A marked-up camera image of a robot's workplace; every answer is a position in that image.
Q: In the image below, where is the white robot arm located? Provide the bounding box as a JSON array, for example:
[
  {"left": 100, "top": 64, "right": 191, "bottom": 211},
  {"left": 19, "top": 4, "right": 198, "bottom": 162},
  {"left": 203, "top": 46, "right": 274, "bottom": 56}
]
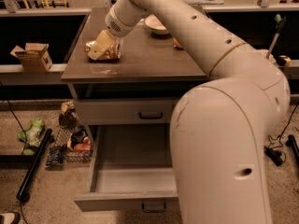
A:
[{"left": 91, "top": 0, "right": 290, "bottom": 224}]

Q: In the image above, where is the grey drawer cabinet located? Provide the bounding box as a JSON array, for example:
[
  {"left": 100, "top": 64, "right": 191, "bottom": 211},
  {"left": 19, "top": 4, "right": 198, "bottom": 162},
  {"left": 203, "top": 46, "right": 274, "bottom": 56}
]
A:
[{"left": 61, "top": 5, "right": 213, "bottom": 135}]

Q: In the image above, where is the open grey drawer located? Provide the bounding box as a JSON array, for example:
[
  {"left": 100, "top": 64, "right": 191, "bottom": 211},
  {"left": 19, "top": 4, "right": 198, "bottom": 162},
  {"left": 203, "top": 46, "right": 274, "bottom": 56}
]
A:
[{"left": 74, "top": 123, "right": 179, "bottom": 213}]

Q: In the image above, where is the white bowl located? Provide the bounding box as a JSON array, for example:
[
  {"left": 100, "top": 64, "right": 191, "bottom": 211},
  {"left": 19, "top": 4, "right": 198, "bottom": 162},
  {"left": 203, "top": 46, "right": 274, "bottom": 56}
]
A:
[{"left": 144, "top": 15, "right": 169, "bottom": 35}]

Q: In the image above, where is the orange fruit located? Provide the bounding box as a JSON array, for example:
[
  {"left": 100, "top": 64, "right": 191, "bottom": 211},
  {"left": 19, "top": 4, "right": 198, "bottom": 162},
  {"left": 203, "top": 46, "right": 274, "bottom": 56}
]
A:
[{"left": 173, "top": 38, "right": 183, "bottom": 49}]

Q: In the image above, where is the cardboard box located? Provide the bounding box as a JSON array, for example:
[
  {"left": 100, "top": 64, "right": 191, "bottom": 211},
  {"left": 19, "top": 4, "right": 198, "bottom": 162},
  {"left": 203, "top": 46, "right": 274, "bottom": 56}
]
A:
[{"left": 10, "top": 43, "right": 52, "bottom": 73}]

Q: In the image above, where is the brown snack bag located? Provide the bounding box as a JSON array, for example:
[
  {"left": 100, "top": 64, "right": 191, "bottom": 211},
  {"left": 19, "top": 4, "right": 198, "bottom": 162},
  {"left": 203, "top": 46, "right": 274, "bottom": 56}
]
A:
[{"left": 59, "top": 101, "right": 78, "bottom": 129}]

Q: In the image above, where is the black floor pole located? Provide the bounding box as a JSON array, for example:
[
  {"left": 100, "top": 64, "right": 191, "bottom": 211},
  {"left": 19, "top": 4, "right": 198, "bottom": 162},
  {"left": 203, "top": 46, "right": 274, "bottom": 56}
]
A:
[{"left": 17, "top": 129, "right": 52, "bottom": 203}]

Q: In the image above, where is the green snack bag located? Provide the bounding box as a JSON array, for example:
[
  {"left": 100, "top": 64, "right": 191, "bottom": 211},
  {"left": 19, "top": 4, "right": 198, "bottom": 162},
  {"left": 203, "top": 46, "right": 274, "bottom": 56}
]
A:
[{"left": 17, "top": 118, "right": 45, "bottom": 156}]

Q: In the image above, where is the blue snack bag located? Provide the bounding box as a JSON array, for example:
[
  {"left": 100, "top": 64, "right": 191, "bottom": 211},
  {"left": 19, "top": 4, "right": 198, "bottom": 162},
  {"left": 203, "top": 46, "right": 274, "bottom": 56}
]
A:
[{"left": 46, "top": 147, "right": 64, "bottom": 167}]

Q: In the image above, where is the white takeout tray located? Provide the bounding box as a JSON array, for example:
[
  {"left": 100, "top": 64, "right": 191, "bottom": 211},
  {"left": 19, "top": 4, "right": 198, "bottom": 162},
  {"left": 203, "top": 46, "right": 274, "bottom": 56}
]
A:
[{"left": 260, "top": 49, "right": 276, "bottom": 63}]

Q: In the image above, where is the grabber reach tool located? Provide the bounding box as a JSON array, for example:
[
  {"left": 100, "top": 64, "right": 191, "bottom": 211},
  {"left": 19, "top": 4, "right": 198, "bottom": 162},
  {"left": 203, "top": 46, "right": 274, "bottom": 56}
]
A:
[{"left": 268, "top": 14, "right": 286, "bottom": 53}]

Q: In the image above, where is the yellow tape measure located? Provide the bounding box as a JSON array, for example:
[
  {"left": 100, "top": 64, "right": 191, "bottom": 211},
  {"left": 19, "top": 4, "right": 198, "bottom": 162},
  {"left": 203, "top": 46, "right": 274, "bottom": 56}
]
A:
[{"left": 278, "top": 55, "right": 291, "bottom": 66}]

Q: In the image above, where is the white shoe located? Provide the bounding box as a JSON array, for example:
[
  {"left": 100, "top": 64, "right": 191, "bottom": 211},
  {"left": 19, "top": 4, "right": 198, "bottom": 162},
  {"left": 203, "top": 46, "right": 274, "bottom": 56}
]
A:
[{"left": 0, "top": 212, "right": 20, "bottom": 224}]

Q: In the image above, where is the black pole right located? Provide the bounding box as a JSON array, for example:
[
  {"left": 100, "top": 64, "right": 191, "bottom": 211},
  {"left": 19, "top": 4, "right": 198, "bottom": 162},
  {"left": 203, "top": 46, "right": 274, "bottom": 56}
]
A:
[{"left": 286, "top": 134, "right": 299, "bottom": 166}]

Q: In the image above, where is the wire basket with snacks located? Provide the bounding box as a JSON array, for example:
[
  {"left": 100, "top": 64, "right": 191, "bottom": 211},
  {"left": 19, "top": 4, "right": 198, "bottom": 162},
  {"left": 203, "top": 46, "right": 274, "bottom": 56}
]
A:
[{"left": 54, "top": 125, "right": 93, "bottom": 162}]

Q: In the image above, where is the black power adapter cable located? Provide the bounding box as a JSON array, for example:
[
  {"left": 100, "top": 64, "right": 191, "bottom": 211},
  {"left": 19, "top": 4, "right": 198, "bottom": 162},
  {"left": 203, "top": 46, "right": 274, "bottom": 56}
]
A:
[{"left": 263, "top": 103, "right": 299, "bottom": 167}]

